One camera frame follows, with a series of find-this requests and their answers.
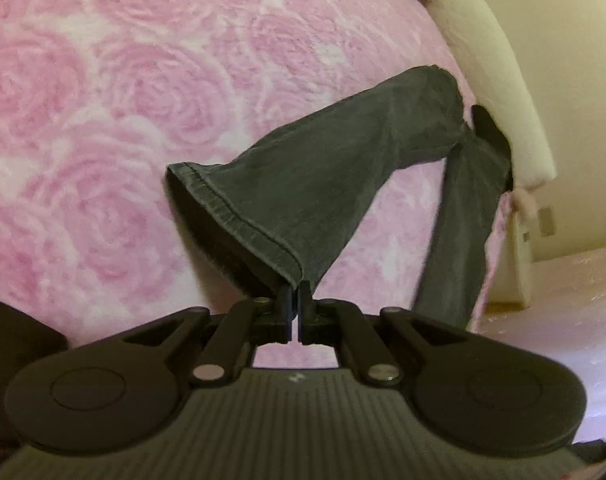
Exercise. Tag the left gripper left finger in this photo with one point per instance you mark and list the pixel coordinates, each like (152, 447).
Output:
(248, 325)

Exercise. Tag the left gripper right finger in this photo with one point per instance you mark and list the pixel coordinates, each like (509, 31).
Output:
(341, 325)

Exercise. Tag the pink rose blanket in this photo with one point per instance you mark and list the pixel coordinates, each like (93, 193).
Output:
(97, 97)

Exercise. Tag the dark grey jeans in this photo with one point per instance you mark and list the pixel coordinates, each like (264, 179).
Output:
(281, 212)

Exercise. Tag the black folded cloth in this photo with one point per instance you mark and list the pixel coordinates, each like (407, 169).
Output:
(486, 128)

